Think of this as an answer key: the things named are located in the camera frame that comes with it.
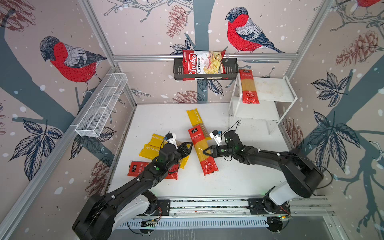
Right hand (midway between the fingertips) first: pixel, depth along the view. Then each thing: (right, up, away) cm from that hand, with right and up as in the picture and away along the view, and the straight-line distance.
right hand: (202, 155), depth 82 cm
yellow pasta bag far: (-3, +19, +25) cm, 31 cm away
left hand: (-6, +7, -4) cm, 10 cm away
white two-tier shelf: (+40, +34, -2) cm, 53 cm away
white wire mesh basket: (-55, +28, -4) cm, 61 cm away
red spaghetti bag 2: (-1, +7, +3) cm, 7 cm away
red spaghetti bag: (+24, +34, -6) cm, 42 cm away
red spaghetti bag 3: (-39, -8, +3) cm, 40 cm away
